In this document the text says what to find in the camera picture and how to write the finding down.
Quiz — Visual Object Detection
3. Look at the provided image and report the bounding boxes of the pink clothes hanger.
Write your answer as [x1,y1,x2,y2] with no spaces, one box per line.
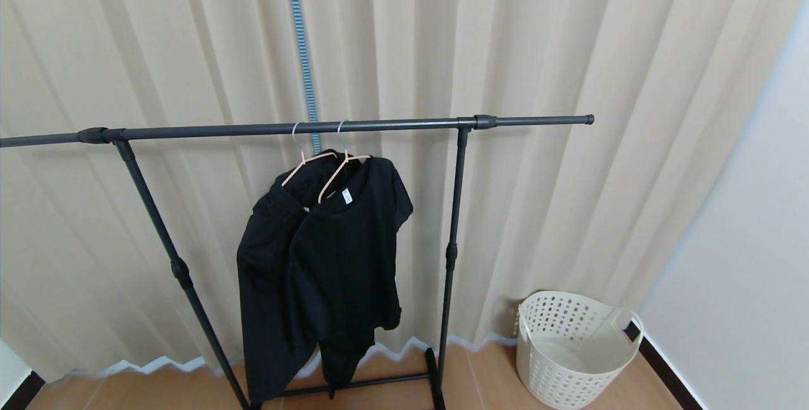
[317,121,372,205]
[281,122,339,188]

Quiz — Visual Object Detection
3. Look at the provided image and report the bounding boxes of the black shorts with white cord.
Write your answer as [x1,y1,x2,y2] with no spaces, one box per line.
[236,150,331,405]

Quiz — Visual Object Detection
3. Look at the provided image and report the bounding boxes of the beige curtain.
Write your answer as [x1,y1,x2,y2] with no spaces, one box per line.
[0,0,809,379]

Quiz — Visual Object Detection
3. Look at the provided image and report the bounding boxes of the black clothes rack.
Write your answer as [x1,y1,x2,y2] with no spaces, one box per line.
[0,114,595,410]

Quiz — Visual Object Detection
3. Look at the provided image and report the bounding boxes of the black garment with white label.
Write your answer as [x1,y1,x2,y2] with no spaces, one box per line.
[284,155,415,393]

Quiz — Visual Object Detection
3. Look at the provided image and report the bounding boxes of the white laundry basket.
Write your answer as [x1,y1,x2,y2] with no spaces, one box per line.
[515,290,645,410]

